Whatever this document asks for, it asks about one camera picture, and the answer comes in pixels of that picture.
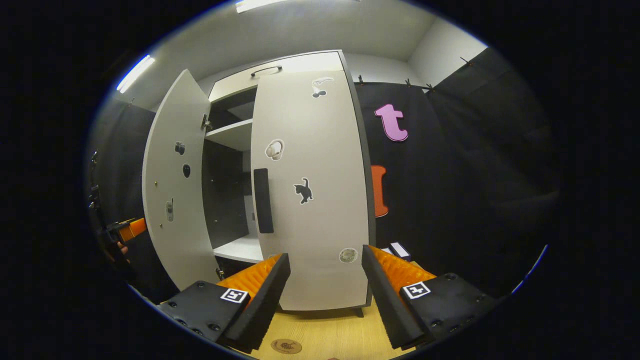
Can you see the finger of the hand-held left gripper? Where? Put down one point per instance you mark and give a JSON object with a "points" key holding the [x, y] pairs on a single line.
{"points": [[134, 230]]}

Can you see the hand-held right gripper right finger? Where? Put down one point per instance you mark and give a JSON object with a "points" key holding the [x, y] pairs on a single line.
{"points": [[385, 305]]}

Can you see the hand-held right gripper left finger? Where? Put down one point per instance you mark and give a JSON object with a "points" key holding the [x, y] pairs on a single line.
{"points": [[260, 310]]}

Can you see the white cabinet door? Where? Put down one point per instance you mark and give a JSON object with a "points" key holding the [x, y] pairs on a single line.
{"points": [[320, 235], [185, 260]]}

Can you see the round brown coaster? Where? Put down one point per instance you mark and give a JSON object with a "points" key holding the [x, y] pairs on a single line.
{"points": [[286, 346]]}

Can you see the small white box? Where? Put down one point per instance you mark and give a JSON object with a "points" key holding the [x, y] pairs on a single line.
{"points": [[400, 250], [386, 251]]}

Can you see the metal door hinge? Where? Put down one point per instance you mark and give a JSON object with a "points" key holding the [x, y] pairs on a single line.
{"points": [[219, 274], [205, 122]]}

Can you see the white cabinet shelf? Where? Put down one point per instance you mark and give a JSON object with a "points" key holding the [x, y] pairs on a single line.
{"points": [[242, 248], [232, 135]]}

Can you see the black backdrop cloth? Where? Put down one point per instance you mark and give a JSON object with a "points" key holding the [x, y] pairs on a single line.
{"points": [[125, 165], [475, 175]]}

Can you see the white and grey cabinet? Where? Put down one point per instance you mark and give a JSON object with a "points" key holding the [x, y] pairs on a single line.
{"points": [[225, 200]]}

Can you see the ceiling light strip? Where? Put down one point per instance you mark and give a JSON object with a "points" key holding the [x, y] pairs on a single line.
{"points": [[135, 73], [255, 5]]}

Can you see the white cabinet flap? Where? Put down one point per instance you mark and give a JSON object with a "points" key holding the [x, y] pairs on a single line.
{"points": [[300, 62]]}

